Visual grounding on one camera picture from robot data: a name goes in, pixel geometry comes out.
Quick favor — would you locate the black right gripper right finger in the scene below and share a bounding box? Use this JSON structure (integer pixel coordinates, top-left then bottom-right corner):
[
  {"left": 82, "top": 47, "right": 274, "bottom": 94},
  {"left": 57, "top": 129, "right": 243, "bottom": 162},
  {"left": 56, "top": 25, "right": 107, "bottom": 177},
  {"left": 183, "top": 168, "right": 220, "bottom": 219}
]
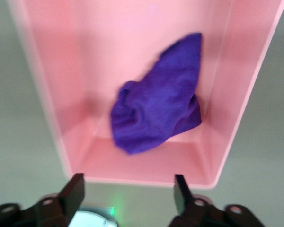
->
[{"left": 168, "top": 174, "right": 268, "bottom": 227}]

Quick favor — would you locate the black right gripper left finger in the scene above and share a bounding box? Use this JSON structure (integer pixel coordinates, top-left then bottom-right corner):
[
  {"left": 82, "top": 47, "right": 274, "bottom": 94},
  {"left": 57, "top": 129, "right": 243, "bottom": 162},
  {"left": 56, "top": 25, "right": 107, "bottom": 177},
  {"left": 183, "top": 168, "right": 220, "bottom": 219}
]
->
[{"left": 0, "top": 173, "right": 86, "bottom": 227}]

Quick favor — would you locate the purple cloth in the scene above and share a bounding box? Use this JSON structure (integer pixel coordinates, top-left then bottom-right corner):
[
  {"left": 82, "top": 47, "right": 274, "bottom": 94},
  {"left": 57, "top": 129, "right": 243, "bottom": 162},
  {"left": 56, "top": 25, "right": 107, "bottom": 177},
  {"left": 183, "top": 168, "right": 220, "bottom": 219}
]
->
[{"left": 109, "top": 32, "right": 203, "bottom": 156}]

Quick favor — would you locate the pink plastic bin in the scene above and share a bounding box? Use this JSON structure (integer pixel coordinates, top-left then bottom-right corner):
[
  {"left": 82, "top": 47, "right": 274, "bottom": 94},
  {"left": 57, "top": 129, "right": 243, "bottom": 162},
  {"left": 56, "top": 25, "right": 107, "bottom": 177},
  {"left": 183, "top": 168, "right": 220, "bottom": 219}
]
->
[{"left": 8, "top": 0, "right": 284, "bottom": 190}]

